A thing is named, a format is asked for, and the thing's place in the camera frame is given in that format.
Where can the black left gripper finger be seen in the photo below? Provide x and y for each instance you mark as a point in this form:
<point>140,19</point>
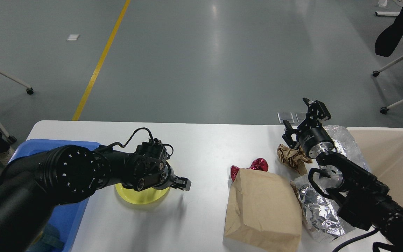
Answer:
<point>181,183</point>

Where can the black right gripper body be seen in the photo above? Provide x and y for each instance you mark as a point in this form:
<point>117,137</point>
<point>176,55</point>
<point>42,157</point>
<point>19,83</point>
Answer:
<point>315,141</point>

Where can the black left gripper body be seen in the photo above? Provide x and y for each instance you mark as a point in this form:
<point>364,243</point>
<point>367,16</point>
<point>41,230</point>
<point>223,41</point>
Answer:
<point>169,179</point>

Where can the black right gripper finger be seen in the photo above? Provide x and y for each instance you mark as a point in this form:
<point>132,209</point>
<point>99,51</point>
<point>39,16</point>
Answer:
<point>287,136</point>
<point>316,114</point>

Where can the yellow plastic plate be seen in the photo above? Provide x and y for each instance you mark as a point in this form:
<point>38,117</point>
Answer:
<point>147,196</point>

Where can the dark teal mug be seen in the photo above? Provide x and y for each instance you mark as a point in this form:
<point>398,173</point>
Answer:
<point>47,241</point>

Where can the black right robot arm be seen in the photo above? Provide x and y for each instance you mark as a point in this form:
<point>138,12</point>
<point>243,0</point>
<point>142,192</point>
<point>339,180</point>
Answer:
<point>363,200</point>

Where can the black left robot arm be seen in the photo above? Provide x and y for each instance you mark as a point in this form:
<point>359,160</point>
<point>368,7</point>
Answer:
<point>32,186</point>

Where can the metal floor plate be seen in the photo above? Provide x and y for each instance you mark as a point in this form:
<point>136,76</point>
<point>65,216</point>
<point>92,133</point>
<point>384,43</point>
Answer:
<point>292,118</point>

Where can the crumpled brown paper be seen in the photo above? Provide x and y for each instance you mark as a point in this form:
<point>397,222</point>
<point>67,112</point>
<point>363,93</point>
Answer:
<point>293,158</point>

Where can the clear plastic bag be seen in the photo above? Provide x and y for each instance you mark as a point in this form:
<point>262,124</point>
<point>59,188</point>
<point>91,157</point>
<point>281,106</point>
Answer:
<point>347,145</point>

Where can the red foil wrapper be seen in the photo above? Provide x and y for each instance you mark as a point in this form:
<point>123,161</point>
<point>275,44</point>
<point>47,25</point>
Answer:
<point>258,164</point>

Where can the crumpled aluminium foil sheet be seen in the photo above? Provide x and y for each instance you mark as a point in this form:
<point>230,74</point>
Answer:
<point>320,215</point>

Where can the brown paper bag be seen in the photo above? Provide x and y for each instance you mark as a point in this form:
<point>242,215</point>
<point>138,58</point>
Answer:
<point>263,211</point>

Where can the beige plastic bin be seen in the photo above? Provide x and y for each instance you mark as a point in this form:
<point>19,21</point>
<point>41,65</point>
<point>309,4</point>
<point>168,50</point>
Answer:
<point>382,149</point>

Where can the blue plastic tray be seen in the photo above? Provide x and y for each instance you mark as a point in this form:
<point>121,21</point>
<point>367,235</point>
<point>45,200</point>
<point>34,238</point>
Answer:
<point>66,218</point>

